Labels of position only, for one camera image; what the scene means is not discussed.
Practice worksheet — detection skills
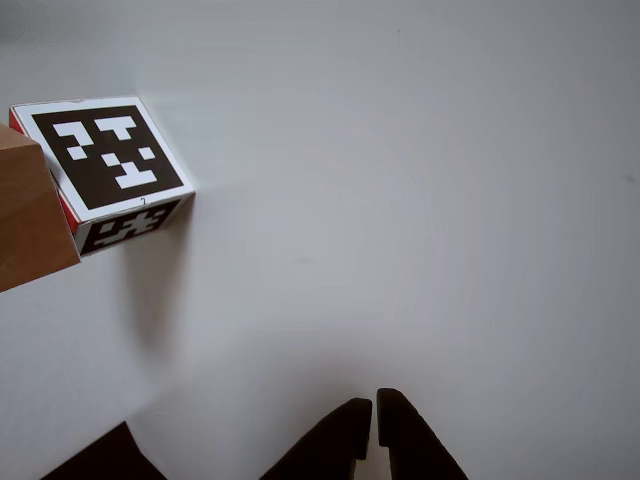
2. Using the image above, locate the wooden cube with green face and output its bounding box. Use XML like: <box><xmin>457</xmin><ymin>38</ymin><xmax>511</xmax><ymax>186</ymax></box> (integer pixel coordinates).
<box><xmin>0</xmin><ymin>122</ymin><xmax>82</xmax><ymax>293</ymax></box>

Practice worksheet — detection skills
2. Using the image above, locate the wooden cube with marker stickers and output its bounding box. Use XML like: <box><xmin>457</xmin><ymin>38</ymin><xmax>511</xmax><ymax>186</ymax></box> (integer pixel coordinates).
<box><xmin>8</xmin><ymin>96</ymin><xmax>196</xmax><ymax>258</ymax></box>

